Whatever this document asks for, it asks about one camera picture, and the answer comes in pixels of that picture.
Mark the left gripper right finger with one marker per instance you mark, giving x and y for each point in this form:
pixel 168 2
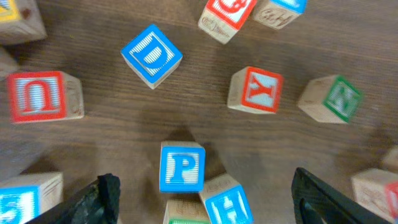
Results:
pixel 316 202

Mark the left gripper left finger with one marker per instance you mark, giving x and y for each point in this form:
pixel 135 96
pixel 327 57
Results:
pixel 97 203

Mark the red E block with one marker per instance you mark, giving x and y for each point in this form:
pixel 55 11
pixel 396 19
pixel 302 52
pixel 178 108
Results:
pixel 369 189

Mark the blue 5 block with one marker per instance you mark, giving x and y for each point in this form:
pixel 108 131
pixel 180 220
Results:
pixel 27 196

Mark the green N block lower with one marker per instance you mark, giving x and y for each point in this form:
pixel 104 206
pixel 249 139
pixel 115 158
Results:
pixel 184 212

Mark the green n block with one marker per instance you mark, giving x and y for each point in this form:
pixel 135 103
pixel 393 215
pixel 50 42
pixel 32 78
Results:
pixel 331 99
pixel 184 212

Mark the blue H block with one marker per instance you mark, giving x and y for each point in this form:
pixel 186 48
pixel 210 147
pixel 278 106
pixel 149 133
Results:
pixel 225 201

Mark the blue P block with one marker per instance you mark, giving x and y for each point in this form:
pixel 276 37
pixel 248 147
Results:
pixel 182 167

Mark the green N block upper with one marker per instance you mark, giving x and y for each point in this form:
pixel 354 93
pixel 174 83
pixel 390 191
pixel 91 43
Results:
pixel 331 99

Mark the red U block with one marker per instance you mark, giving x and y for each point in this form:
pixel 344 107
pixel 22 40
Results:
pixel 44 96

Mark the red Y block upper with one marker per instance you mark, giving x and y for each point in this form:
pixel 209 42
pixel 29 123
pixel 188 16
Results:
pixel 254 90

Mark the blue D block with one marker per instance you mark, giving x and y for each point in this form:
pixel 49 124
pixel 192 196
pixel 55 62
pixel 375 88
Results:
pixel 152 56

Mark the blue X block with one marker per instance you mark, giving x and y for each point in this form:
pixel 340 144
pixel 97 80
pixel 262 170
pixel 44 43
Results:
pixel 277 14

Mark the yellow block upper left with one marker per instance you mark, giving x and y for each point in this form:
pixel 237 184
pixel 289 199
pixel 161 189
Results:
pixel 21 22

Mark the red G block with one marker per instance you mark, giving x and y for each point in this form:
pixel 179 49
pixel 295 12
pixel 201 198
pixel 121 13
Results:
pixel 222 19

